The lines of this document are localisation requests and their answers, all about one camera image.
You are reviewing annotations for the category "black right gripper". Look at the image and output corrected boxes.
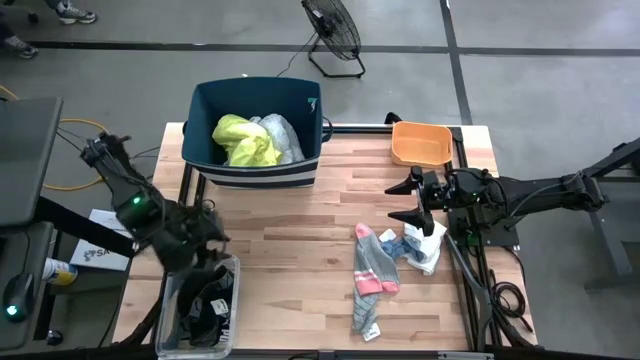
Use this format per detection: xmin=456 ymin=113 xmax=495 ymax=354
xmin=384 ymin=168 xmax=454 ymax=236

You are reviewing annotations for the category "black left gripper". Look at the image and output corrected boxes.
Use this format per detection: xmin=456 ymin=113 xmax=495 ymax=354
xmin=157 ymin=202 xmax=231 ymax=276

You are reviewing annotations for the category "blue sock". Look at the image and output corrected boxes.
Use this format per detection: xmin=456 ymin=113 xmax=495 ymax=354
xmin=378 ymin=228 xmax=426 ymax=264

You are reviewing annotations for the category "white cloth garment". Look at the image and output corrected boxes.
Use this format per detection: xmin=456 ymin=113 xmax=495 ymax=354
xmin=402 ymin=219 xmax=448 ymax=277

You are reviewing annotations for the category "black garment with grey trim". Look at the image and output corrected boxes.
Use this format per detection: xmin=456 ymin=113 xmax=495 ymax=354
xmin=187 ymin=267 xmax=236 ymax=321

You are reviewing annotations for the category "grey sock with pink bands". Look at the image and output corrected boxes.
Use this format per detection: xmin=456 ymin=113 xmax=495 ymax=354
xmin=352 ymin=223 xmax=401 ymax=297

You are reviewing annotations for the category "yellow shirt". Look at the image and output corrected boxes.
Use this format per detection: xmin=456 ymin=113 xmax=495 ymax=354
xmin=212 ymin=113 xmax=284 ymax=168

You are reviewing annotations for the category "white patterned cloth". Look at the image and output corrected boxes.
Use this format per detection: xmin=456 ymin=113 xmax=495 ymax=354
xmin=249 ymin=113 xmax=306 ymax=165

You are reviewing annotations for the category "orange plastic basket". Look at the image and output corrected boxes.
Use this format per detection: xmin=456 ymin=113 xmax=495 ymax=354
xmin=390 ymin=120 xmax=454 ymax=167

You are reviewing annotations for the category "white labelled box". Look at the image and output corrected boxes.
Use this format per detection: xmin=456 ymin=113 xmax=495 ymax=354
xmin=69 ymin=208 xmax=137 ymax=272

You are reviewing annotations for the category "navy fabric storage bin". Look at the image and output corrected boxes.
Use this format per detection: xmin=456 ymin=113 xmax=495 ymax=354
xmin=180 ymin=75 xmax=334 ymax=190

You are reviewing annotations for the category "clear plastic container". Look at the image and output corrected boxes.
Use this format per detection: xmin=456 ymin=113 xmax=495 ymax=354
xmin=154 ymin=252 xmax=241 ymax=360

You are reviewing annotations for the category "black metal support bar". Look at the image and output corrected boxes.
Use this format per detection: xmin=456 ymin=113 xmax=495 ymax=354
xmin=34 ymin=197 xmax=139 ymax=259

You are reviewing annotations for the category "white and yellow can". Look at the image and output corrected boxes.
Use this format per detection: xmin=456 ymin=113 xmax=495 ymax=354
xmin=42 ymin=257 xmax=79 ymax=287

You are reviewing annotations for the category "black computer mouse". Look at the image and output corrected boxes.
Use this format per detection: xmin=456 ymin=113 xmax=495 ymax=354
xmin=2 ymin=272 xmax=36 ymax=324

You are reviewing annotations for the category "dark grey side desk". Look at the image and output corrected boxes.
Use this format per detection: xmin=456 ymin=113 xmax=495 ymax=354
xmin=0 ymin=222 xmax=55 ymax=351

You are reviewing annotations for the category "dark grey monitor panel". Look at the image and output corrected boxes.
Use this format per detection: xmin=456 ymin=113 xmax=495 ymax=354
xmin=0 ymin=97 xmax=64 ymax=229

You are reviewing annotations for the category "black floor fan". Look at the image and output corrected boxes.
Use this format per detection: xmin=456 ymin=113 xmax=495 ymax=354
xmin=300 ymin=0 xmax=367 ymax=80

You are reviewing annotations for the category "black metal stand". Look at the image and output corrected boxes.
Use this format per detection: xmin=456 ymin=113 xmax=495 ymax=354
xmin=582 ymin=137 xmax=640 ymax=291

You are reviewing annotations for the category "person's shoe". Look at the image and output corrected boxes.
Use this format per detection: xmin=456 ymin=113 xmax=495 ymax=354
xmin=53 ymin=0 xmax=97 ymax=25
xmin=2 ymin=34 xmax=40 ymax=60

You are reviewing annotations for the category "black floor cable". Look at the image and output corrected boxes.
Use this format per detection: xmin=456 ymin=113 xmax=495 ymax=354
xmin=55 ymin=127 xmax=161 ymax=166

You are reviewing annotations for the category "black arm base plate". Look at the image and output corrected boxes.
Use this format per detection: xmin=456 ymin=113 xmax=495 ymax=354
xmin=447 ymin=209 xmax=521 ymax=247

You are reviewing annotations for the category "coiled black cable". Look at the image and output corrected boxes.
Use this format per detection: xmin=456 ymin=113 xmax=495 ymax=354
xmin=488 ymin=269 xmax=534 ymax=334

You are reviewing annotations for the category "yellow extension cord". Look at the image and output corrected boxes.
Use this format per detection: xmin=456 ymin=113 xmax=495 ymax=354
xmin=0 ymin=84 xmax=110 ymax=192

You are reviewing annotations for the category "black fan cable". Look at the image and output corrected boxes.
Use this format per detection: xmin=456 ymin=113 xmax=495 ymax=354
xmin=276 ymin=32 xmax=321 ymax=79

